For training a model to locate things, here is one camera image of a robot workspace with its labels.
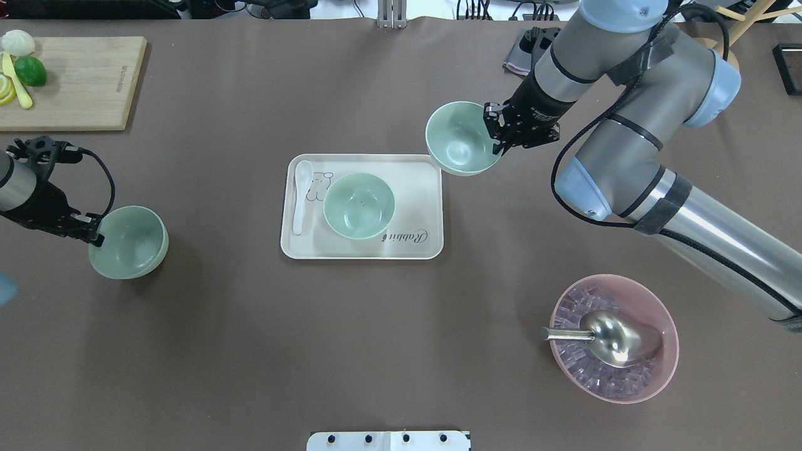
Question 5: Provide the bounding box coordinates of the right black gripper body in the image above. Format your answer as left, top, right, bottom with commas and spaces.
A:
501, 75, 571, 149

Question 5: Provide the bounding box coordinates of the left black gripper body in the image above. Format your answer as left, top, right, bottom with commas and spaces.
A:
3, 178, 77, 235

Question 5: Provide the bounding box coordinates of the green bowl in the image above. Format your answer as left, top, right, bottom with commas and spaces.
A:
88, 205, 169, 280
425, 101, 501, 177
323, 172, 396, 240

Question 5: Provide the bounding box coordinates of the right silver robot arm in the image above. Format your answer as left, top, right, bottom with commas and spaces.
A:
484, 1, 801, 332

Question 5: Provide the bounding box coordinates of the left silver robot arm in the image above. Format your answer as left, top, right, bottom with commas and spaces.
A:
2, 146, 115, 246

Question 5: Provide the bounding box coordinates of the grey folded cloth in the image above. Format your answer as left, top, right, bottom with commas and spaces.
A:
503, 29, 535, 76

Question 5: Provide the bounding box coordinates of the yellow plastic knife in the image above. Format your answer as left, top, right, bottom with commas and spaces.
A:
2, 52, 33, 109

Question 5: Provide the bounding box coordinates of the lemon slice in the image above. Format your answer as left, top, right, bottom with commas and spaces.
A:
0, 74, 16, 105

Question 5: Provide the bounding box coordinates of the wooden cutting board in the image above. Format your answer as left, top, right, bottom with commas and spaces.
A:
1, 36, 147, 132

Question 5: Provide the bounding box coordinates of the green lime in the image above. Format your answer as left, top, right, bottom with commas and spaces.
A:
13, 55, 48, 86

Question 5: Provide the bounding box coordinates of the green bowl on tray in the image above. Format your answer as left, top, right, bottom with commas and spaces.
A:
323, 172, 396, 240

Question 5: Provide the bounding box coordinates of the white garlic bulb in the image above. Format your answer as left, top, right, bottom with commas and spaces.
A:
1, 29, 36, 57

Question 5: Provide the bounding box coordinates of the cream serving tray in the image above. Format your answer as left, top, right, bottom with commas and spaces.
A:
280, 153, 444, 259

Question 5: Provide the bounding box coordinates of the white ceramic spoon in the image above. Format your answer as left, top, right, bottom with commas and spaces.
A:
292, 160, 313, 235

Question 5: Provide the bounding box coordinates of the metal scoop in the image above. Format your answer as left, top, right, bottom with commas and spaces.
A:
541, 311, 662, 368

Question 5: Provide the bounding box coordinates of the wooden mug stand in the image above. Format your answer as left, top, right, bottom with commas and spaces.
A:
691, 1, 801, 70

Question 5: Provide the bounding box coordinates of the dark wooden tray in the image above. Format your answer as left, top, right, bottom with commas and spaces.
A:
773, 43, 801, 95

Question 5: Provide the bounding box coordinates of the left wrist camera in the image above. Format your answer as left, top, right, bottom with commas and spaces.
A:
6, 136, 83, 165

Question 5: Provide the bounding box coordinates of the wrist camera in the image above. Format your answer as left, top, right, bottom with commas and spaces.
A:
518, 26, 561, 70
6, 136, 83, 165

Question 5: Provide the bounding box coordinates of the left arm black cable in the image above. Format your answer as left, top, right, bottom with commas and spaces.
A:
78, 149, 117, 217

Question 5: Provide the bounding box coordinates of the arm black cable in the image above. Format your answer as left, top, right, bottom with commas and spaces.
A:
78, 149, 117, 217
550, 3, 802, 320

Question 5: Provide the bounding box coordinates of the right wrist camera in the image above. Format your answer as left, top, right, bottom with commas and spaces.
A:
518, 26, 561, 70

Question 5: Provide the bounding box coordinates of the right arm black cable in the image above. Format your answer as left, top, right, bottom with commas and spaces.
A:
550, 3, 802, 320

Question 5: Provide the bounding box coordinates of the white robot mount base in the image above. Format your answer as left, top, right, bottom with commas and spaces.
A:
306, 430, 472, 450

